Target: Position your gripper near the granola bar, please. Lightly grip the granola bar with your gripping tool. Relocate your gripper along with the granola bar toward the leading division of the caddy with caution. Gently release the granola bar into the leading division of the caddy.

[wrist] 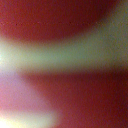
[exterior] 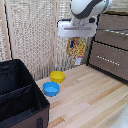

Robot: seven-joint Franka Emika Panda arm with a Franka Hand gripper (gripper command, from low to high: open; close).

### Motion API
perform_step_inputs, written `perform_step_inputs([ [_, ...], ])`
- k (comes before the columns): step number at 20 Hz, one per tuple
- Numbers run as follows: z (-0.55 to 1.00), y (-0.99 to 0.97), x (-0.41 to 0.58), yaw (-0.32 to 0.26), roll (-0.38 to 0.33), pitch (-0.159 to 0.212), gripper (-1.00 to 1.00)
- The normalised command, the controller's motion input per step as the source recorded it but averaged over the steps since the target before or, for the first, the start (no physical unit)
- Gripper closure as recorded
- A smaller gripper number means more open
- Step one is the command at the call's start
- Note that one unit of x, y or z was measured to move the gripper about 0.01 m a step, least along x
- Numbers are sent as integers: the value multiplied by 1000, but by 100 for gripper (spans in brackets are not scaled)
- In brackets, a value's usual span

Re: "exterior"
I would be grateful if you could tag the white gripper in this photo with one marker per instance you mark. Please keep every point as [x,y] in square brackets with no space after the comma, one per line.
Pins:
[76,30]

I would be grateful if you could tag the yellow red granola bar box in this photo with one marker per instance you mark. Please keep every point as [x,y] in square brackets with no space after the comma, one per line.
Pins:
[77,50]

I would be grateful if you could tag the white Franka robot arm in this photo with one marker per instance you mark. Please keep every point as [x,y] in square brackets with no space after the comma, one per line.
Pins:
[90,7]

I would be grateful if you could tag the yellow plastic bowl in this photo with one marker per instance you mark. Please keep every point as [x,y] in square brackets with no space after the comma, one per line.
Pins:
[57,76]

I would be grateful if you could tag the brown wooden dresser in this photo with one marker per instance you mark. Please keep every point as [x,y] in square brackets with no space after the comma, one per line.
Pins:
[111,50]

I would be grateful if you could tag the blue plastic bowl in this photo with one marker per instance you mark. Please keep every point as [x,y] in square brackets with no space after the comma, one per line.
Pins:
[51,89]

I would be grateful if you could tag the black fabric storage case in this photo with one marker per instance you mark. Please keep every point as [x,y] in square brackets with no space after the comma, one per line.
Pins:
[18,100]

